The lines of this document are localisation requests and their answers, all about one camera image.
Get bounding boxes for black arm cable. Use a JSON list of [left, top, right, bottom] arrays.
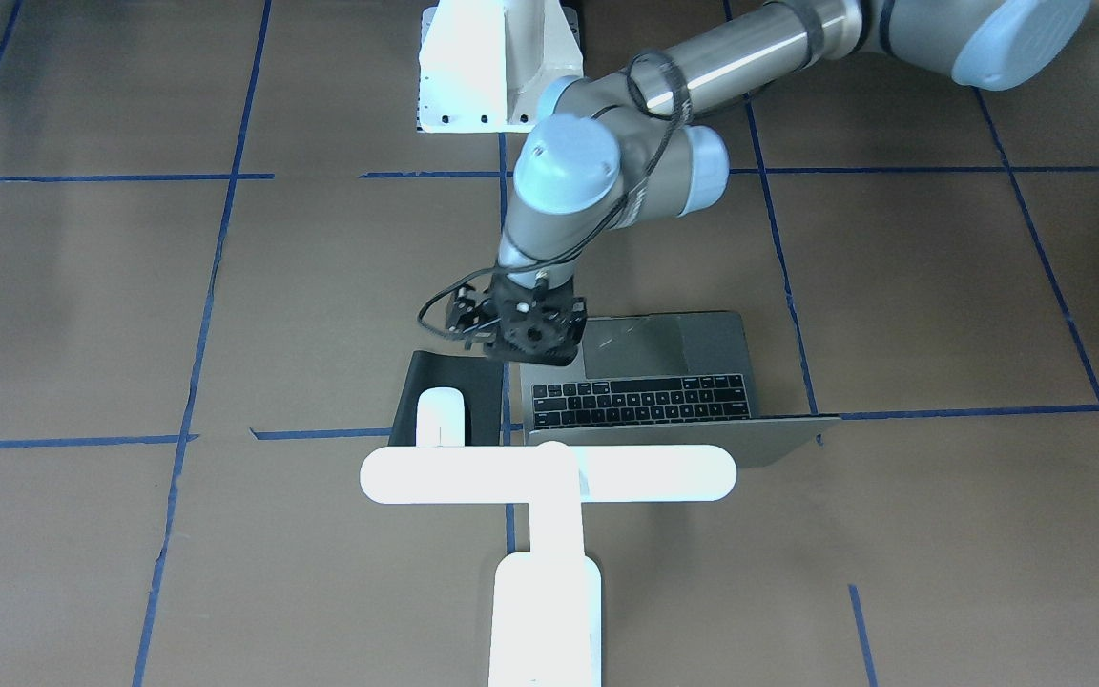
[[417, 48, 698, 344]]

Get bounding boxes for grey laptop computer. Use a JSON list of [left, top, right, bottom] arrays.
[[519, 310, 839, 468]]

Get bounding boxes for white wireless mouse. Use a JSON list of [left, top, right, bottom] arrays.
[[415, 386, 468, 448]]

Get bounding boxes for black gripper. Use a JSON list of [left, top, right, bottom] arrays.
[[445, 277, 588, 365]]

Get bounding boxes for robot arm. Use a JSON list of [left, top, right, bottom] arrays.
[[418, 1, 1090, 366]]

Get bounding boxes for white desk lamp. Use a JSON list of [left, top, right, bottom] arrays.
[[360, 441, 737, 686]]

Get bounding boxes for black mouse pad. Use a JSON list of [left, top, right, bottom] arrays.
[[388, 350, 506, 447]]

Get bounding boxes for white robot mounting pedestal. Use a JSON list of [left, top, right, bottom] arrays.
[[417, 1, 584, 134]]

